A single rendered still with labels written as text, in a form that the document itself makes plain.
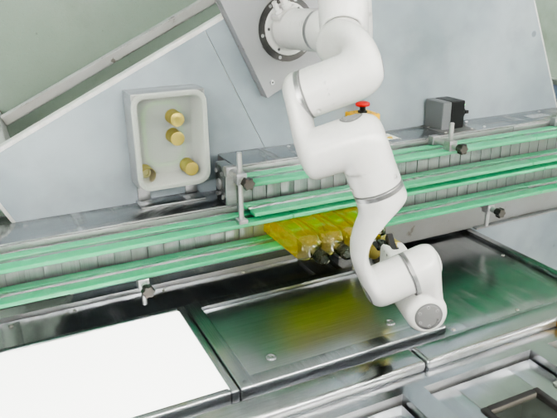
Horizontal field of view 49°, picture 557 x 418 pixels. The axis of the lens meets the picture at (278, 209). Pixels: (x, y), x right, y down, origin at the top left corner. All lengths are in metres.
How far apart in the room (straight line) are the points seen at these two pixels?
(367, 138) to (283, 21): 0.59
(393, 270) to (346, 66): 0.35
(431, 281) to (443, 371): 0.25
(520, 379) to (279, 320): 0.50
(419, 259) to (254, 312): 0.46
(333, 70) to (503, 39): 1.08
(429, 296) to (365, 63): 0.41
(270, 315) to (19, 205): 0.62
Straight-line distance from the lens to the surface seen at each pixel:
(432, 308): 1.11
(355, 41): 1.03
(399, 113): 1.82
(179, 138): 1.46
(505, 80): 2.07
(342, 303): 1.42
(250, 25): 1.52
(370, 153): 0.96
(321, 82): 1.02
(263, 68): 1.54
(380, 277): 1.06
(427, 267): 1.07
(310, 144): 0.97
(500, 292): 1.61
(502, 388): 1.29
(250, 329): 1.32
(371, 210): 1.00
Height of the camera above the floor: 2.18
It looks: 58 degrees down
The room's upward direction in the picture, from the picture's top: 126 degrees clockwise
